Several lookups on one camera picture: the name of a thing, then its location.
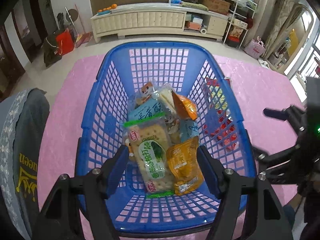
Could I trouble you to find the small red snack pouch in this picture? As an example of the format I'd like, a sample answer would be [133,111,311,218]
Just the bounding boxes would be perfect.
[202,116,238,152]

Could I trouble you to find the large red silver snack pouch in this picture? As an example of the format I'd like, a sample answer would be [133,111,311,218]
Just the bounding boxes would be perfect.
[205,77,230,116]

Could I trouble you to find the yellow-orange snack pouch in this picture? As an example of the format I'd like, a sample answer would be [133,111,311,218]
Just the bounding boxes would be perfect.
[166,136,204,196]

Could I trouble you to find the orange wafer snack pack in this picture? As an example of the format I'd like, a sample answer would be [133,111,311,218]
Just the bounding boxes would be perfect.
[171,91,197,121]

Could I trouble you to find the blue plastic basket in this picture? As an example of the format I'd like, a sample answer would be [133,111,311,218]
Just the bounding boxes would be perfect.
[75,41,257,238]

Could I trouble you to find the green white cracker pack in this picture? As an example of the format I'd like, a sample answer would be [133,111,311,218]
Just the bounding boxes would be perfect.
[124,112,175,194]

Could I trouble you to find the pink quilted tablecloth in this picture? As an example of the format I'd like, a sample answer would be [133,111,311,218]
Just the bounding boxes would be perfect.
[37,54,302,206]

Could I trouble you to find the pink tote bag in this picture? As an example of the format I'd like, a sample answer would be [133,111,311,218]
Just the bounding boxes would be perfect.
[244,36,266,59]

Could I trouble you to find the grey queen print cushion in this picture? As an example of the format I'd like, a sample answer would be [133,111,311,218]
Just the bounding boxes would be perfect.
[1,88,49,239]

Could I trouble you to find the white metal shelf rack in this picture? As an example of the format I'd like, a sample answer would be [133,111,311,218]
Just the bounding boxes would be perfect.
[223,0,258,49]

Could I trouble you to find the light blue snack pack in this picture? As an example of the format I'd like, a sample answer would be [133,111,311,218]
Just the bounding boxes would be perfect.
[128,98,163,121]

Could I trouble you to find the squirrel print snack pack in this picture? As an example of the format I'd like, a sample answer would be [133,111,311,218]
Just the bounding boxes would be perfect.
[136,81,155,106]

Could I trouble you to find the cardboard box on cabinet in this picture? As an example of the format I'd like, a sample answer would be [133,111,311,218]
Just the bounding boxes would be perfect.
[201,0,230,15]

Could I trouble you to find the green folded cloth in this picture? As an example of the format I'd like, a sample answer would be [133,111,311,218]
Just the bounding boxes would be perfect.
[181,1,209,11]

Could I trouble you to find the blue tissue box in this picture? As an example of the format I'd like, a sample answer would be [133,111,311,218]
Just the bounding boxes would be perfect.
[169,0,183,5]

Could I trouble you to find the red bag on floor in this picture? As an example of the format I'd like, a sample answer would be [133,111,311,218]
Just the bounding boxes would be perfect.
[55,28,74,56]

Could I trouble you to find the cream tv cabinet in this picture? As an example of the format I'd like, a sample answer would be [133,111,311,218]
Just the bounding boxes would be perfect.
[91,3,228,42]

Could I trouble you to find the oranges on cabinet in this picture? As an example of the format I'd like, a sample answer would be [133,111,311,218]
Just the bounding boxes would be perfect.
[97,4,118,15]

